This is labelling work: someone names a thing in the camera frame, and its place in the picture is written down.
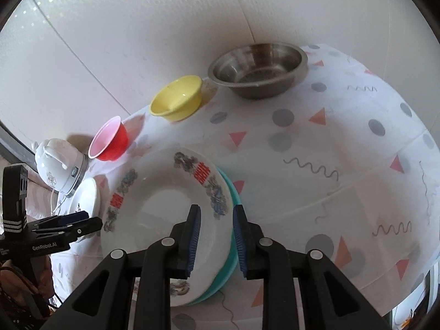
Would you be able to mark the yellow plastic bowl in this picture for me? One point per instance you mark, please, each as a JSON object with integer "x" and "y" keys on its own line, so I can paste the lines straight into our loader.
{"x": 178, "y": 98}

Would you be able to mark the white floral electric kettle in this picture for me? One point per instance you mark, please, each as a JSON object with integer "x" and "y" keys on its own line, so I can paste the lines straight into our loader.
{"x": 55, "y": 166}

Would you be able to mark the white patterned tablecloth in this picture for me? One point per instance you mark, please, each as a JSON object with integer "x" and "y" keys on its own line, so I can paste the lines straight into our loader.
{"x": 309, "y": 165}

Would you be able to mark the large white patterned plate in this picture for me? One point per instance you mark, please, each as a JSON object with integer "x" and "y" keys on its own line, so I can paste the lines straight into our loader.
{"x": 154, "y": 192}

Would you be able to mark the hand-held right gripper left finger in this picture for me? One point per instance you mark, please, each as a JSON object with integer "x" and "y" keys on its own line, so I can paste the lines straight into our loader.
{"x": 193, "y": 237}

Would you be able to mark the person's left hand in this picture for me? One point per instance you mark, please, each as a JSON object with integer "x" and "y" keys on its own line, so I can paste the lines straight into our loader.
{"x": 43, "y": 276}

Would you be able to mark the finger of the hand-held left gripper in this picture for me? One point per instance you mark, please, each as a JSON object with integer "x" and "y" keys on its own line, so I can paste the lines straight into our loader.
{"x": 74, "y": 217}
{"x": 86, "y": 227}

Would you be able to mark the teal plate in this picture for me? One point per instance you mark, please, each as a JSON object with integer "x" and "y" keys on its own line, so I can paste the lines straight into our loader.
{"x": 221, "y": 283}

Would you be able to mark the red plastic bowl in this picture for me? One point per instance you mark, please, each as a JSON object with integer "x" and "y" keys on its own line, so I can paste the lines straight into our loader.
{"x": 115, "y": 144}

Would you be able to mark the stainless steel bowl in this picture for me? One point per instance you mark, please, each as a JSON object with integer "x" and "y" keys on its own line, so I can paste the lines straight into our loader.
{"x": 261, "y": 75}

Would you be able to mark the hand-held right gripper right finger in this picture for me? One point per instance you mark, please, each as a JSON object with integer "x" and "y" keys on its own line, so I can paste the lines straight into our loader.
{"x": 238, "y": 240}

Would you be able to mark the small white plate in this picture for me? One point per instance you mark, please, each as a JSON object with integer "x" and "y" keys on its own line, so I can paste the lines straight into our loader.
{"x": 86, "y": 196}

